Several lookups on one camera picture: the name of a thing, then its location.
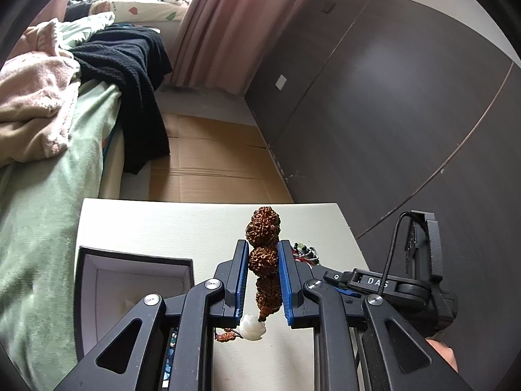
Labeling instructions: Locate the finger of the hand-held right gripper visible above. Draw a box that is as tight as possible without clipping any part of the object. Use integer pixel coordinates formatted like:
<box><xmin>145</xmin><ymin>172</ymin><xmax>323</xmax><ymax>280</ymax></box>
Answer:
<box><xmin>323</xmin><ymin>268</ymin><xmax>430</xmax><ymax>306</ymax></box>

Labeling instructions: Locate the black knit garment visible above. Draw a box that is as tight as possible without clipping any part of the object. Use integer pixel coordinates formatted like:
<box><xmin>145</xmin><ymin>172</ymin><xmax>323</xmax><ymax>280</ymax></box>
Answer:
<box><xmin>69</xmin><ymin>24</ymin><xmax>174</xmax><ymax>174</ymax></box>

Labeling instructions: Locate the person's right forearm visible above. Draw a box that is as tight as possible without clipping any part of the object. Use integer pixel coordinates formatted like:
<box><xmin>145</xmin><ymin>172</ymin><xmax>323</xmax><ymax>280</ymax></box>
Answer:
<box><xmin>425</xmin><ymin>336</ymin><xmax>456</xmax><ymax>375</ymax></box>

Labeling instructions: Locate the brown rough bead bracelet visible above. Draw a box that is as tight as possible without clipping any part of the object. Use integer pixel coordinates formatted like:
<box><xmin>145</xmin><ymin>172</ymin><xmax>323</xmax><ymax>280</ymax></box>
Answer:
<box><xmin>214</xmin><ymin>206</ymin><xmax>282</xmax><ymax>343</ymax></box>

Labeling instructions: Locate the green bed sheet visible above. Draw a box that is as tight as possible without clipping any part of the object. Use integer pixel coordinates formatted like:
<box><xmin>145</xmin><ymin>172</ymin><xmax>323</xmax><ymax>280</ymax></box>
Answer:
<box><xmin>0</xmin><ymin>81</ymin><xmax>125</xmax><ymax>375</ymax></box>

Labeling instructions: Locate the blue bead bracelet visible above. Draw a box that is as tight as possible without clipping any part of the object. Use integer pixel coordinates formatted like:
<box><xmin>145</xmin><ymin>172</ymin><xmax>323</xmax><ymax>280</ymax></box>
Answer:
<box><xmin>162</xmin><ymin>326</ymin><xmax>178</xmax><ymax>388</ymax></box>

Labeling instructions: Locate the black jewelry box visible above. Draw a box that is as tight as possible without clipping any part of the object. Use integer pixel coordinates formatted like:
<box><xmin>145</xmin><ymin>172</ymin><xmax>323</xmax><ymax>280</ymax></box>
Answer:
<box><xmin>75</xmin><ymin>245</ymin><xmax>195</xmax><ymax>359</ymax></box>

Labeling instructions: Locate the green patterned quilt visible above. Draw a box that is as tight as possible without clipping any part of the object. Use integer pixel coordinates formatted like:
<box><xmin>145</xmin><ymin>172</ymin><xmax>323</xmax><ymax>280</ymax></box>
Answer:
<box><xmin>53</xmin><ymin>11</ymin><xmax>117</xmax><ymax>50</ymax></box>

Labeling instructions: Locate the pink curtain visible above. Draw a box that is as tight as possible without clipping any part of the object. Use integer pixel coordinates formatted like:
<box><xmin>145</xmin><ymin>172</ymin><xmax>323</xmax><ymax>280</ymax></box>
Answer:
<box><xmin>171</xmin><ymin>0</ymin><xmax>322</xmax><ymax>100</ymax></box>

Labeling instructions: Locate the patterned window seat cushion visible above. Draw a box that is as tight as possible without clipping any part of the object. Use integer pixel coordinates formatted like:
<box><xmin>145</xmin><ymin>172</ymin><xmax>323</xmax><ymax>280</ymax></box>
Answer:
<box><xmin>110</xmin><ymin>0</ymin><xmax>189</xmax><ymax>22</ymax></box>

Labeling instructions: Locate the pink fleece blanket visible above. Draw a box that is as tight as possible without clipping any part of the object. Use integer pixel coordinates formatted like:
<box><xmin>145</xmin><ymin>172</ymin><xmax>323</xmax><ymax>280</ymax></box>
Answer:
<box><xmin>0</xmin><ymin>20</ymin><xmax>82</xmax><ymax>167</ymax></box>

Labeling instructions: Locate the flattened cardboard sheet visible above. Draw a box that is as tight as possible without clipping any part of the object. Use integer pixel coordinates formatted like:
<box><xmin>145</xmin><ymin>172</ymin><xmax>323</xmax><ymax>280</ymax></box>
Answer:
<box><xmin>148</xmin><ymin>114</ymin><xmax>294</xmax><ymax>203</ymax></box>

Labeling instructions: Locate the heap of bead bracelets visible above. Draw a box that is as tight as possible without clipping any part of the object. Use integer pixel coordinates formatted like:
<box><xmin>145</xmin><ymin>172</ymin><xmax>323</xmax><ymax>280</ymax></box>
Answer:
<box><xmin>292</xmin><ymin>242</ymin><xmax>320</xmax><ymax>268</ymax></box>

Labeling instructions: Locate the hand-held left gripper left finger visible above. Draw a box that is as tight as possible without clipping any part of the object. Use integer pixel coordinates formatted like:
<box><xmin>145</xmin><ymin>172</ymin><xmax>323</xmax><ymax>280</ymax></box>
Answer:
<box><xmin>53</xmin><ymin>239</ymin><xmax>250</xmax><ymax>391</ymax></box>

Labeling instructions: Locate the black braided cable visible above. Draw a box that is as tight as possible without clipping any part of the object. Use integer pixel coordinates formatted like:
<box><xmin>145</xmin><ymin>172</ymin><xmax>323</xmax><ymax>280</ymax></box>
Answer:
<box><xmin>380</xmin><ymin>212</ymin><xmax>426</xmax><ymax>296</ymax></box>

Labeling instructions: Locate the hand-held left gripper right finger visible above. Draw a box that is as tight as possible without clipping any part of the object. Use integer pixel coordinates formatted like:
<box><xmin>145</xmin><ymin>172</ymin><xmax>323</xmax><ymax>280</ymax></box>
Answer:
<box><xmin>278</xmin><ymin>239</ymin><xmax>475</xmax><ymax>391</ymax></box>

